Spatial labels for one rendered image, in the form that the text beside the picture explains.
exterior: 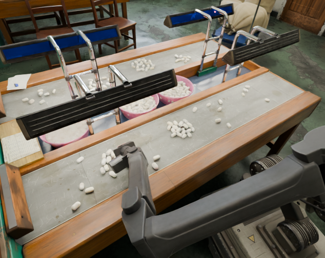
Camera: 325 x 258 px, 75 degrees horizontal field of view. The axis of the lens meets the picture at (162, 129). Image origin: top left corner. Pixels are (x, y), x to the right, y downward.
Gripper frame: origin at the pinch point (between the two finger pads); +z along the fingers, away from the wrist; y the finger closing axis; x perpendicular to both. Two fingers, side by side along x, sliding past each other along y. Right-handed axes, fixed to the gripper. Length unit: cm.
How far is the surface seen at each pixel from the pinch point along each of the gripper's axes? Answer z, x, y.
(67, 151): 8.2, -7.9, 22.1
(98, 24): 201, -123, -76
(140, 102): 23.1, -16.4, -27.3
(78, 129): 22.3, -14.7, 12.8
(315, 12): 138, -54, -476
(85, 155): 6.1, -2.9, 15.6
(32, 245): -19, 14, 44
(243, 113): -9, 10, -77
